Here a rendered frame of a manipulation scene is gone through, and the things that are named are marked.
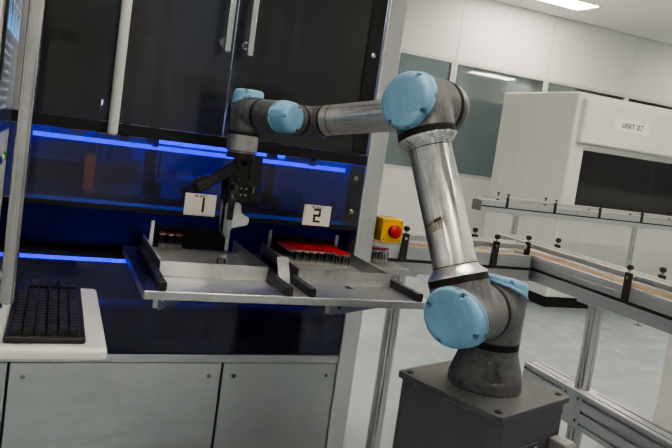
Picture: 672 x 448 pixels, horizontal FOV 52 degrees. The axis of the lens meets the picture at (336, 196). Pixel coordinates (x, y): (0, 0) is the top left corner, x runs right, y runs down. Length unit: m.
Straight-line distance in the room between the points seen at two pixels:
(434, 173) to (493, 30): 6.58
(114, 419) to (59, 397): 0.16
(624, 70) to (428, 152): 7.77
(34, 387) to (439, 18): 6.21
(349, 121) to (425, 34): 5.84
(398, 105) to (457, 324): 0.43
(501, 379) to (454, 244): 0.30
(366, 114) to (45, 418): 1.14
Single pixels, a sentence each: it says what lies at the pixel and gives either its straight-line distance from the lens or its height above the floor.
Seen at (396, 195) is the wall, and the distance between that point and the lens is 7.31.
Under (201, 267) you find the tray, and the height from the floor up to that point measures 0.90.
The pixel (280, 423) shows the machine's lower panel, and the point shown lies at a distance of 2.15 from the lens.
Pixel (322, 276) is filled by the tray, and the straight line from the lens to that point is 1.75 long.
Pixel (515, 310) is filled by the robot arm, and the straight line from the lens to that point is 1.41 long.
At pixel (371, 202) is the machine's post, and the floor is 1.07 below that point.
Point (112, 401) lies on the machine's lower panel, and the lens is 2.01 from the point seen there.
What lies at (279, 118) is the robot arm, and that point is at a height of 1.28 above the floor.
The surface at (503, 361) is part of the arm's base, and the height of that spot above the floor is 0.86.
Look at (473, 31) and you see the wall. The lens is 7.72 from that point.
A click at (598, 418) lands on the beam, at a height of 0.50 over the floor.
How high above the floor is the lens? 1.25
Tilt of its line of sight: 5 degrees down
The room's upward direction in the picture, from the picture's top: 8 degrees clockwise
